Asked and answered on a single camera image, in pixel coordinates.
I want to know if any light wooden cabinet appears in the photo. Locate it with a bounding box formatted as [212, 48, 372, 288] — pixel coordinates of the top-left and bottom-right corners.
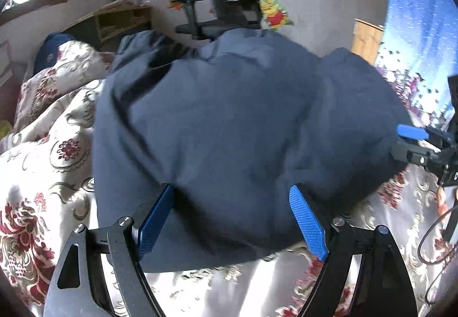
[351, 19, 384, 65]

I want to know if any floral white red bedspread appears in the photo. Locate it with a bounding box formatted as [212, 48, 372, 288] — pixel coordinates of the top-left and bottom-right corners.
[1, 80, 457, 316]

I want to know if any blue starry curtain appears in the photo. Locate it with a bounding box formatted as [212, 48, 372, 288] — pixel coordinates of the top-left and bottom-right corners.
[375, 0, 457, 130]

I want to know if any Winnie the Pooh poster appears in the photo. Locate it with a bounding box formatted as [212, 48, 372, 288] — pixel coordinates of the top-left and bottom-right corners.
[259, 0, 293, 31]

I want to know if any navy blue puffer jacket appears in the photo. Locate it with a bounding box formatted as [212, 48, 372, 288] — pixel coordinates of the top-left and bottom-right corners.
[92, 29, 411, 273]

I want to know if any person's right hand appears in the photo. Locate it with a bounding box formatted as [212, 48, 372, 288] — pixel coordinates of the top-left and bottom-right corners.
[436, 186, 449, 216]

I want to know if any floral pillow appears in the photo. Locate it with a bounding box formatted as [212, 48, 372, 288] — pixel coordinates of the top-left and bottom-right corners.
[13, 40, 114, 132]

